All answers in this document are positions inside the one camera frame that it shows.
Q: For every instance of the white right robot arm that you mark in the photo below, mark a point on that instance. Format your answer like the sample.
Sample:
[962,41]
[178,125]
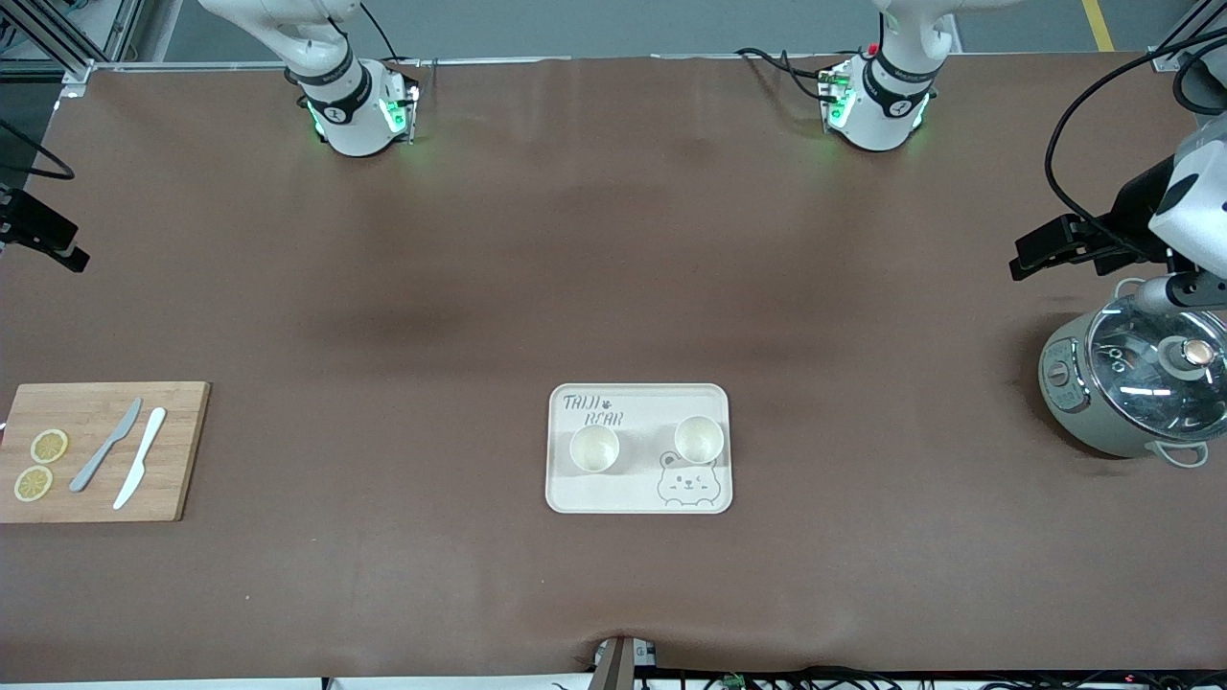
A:
[345,96]

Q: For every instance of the wooden cutting board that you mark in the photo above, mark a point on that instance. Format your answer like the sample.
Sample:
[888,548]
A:
[173,450]

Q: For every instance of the metal camera bracket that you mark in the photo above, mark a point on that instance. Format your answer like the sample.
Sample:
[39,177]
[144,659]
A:
[613,666]

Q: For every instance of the white IKEA cup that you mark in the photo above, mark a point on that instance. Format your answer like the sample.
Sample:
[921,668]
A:
[594,448]
[699,441]

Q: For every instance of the white plastic knife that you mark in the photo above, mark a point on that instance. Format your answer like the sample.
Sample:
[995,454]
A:
[142,455]

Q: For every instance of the dried lemon slice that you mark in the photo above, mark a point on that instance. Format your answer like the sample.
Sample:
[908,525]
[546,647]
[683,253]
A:
[49,446]
[34,484]

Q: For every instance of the gray plastic knife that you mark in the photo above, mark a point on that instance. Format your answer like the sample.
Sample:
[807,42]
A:
[105,446]

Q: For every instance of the aluminium frame profile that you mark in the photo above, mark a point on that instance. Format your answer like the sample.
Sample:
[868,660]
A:
[1181,36]
[57,43]

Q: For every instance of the glass pot lid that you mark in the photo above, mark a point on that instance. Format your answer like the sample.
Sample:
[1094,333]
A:
[1150,383]

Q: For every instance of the cream tray with bear print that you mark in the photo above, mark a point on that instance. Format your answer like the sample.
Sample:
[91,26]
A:
[633,494]

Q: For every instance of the sage green electric pot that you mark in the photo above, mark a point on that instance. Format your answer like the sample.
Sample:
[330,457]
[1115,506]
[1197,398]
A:
[1074,402]

